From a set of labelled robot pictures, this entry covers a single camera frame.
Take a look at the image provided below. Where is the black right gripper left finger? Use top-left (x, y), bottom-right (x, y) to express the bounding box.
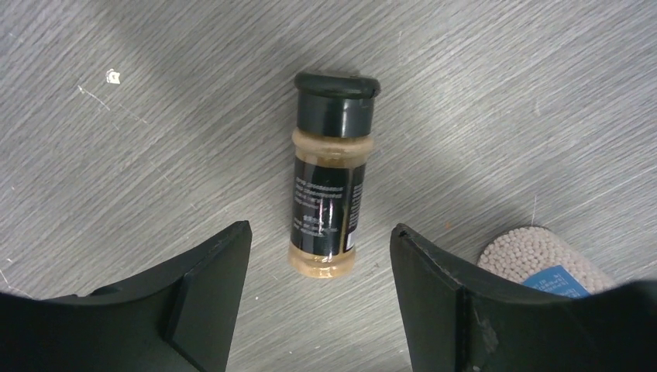
top-left (1, 221), bottom-right (252, 371)

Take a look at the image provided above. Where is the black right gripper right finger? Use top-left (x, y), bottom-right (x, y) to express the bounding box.
top-left (390, 224), bottom-right (656, 371)

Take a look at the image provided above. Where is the small black cap bottle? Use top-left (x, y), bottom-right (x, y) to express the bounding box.
top-left (288, 71), bottom-right (380, 279)

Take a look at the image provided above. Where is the silver lid peppercorn jar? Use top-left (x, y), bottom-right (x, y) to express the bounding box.
top-left (477, 226), bottom-right (616, 298)

